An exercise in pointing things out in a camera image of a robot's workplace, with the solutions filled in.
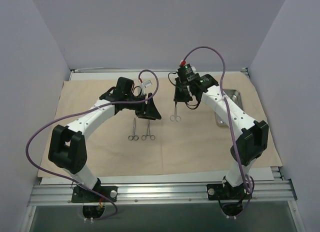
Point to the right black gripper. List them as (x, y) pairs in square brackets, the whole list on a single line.
[(179, 96)]

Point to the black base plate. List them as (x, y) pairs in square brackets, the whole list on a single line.
[(81, 195), (225, 192)]

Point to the steel instrument tray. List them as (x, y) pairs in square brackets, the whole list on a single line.
[(235, 96)]

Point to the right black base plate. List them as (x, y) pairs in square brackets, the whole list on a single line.
[(225, 192)]

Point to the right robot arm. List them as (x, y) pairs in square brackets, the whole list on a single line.
[(249, 136)]

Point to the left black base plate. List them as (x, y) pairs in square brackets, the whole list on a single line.
[(81, 195)]

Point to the steel surgical forceps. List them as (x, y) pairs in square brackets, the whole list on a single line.
[(148, 133)]

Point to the steel surgical scissors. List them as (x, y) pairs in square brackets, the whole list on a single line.
[(133, 136)]

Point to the aluminium front rail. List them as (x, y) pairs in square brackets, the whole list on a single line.
[(160, 193)]

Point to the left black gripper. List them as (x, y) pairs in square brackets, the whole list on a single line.
[(144, 111)]

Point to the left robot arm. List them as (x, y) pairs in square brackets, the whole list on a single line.
[(67, 149)]

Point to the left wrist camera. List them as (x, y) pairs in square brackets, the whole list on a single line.
[(145, 84)]

